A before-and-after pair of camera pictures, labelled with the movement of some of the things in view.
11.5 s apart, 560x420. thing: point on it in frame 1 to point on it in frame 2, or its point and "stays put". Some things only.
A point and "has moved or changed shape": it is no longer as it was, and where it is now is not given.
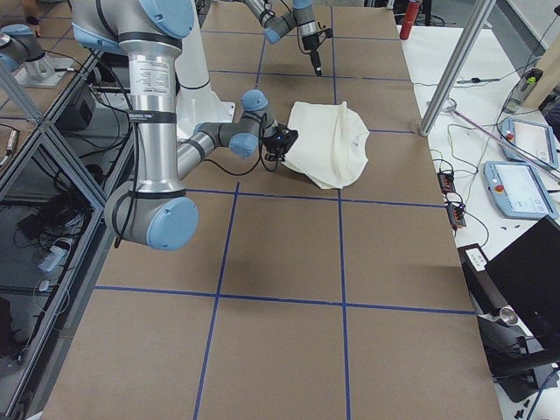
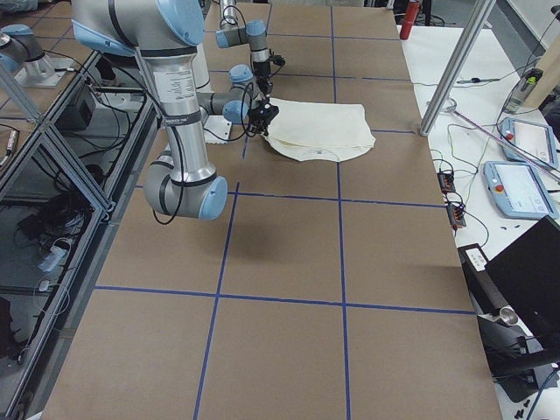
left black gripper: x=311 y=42 to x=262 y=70
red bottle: x=412 y=11 stays put
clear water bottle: x=522 y=90 stays put
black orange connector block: x=446 y=180 stays put
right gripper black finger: x=276 y=157 to x=262 y=129
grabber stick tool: x=451 y=108 stays put
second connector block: x=455 y=212 stays put
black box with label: x=486 y=290 stays put
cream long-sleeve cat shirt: x=330 y=147 has moved or changed shape
